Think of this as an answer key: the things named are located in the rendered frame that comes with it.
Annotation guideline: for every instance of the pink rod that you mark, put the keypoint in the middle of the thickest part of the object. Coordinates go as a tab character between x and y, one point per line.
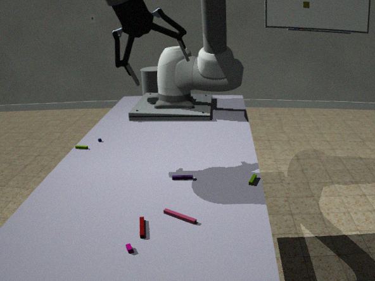
179	216

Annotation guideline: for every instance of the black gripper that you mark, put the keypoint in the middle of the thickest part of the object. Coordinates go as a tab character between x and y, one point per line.
141	23

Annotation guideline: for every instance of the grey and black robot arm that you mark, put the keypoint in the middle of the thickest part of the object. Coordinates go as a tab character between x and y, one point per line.
215	68

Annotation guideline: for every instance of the small magenta block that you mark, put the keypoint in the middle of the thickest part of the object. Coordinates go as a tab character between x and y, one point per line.
129	248

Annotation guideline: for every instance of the purple rod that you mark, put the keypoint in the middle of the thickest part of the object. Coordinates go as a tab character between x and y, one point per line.
182	177

